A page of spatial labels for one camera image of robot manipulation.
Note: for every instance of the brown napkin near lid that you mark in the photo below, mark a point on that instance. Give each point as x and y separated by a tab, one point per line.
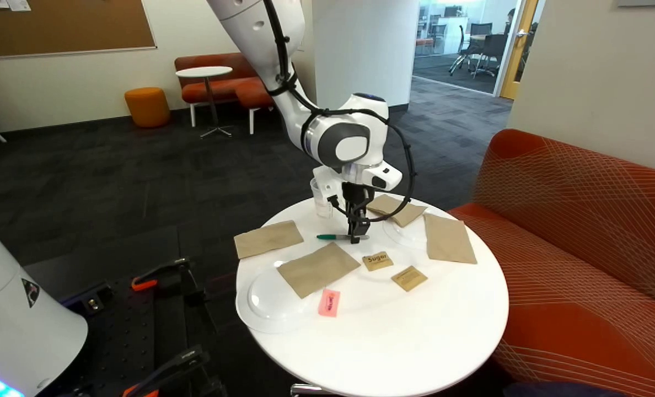
446	238

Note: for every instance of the orange bench seat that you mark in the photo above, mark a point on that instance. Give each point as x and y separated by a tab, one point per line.
242	85

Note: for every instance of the round white table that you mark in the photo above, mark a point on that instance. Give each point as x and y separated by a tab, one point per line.
384	340

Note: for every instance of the brown napkin at table edge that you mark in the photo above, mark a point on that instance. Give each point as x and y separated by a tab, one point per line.
267	238

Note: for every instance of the cork bulletin board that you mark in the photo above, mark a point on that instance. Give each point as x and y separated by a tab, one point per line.
73	27

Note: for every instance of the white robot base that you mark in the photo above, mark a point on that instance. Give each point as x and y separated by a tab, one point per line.
39	335

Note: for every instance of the green capped marker pen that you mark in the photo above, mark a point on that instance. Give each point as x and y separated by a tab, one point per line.
333	237

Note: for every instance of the small white side table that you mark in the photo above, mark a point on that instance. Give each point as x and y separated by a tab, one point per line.
205	76

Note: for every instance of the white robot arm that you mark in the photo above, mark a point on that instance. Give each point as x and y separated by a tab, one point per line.
345	141

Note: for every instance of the pink sweetener packet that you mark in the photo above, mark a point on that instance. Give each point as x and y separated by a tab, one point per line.
329	303

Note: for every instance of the long brown paper napkin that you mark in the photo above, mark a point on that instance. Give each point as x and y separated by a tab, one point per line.
319	270

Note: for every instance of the orange round ottoman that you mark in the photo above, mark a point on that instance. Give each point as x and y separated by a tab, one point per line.
148	106

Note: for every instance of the black cart with clamps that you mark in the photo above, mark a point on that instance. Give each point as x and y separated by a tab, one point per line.
146	319

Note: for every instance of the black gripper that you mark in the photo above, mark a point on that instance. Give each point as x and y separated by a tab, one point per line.
358	199

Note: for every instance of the orange red sofa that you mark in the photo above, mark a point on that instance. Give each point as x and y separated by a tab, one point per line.
573	235

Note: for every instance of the folded brown napkin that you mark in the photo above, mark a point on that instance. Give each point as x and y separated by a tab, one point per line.
395	210

